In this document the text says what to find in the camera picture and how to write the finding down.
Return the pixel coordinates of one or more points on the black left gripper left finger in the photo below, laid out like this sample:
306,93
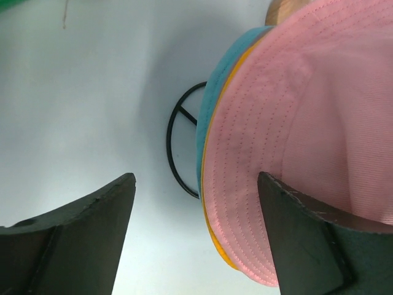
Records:
74,249

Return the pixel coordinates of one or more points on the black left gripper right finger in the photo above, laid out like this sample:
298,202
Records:
319,249

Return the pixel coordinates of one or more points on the orange hat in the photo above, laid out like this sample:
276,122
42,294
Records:
214,239

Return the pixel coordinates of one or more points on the pink hat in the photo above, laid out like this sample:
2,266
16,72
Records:
312,106

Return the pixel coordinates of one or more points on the light blue bucket hat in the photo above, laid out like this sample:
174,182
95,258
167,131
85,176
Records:
215,85

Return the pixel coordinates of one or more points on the grey bucket hat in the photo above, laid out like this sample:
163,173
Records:
239,62

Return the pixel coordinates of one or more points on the wooden hat stand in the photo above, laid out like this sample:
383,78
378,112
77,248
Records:
279,10

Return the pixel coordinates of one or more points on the green plastic tray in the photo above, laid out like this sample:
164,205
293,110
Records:
7,4

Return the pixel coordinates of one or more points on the black wire hat stand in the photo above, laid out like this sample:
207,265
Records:
180,139

